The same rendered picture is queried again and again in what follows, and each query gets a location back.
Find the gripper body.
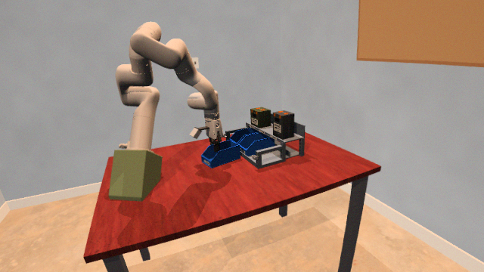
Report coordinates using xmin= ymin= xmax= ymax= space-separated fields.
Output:
xmin=205 ymin=117 xmax=223 ymax=140

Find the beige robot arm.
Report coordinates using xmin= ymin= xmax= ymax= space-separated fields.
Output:
xmin=116 ymin=22 xmax=220 ymax=153

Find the blue bin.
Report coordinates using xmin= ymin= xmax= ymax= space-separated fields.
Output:
xmin=203 ymin=140 xmax=240 ymax=168
xmin=239 ymin=133 xmax=275 ymax=156
xmin=230 ymin=128 xmax=261 ymax=144

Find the white shelf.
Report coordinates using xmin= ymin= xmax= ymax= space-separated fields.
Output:
xmin=223 ymin=113 xmax=305 ymax=169

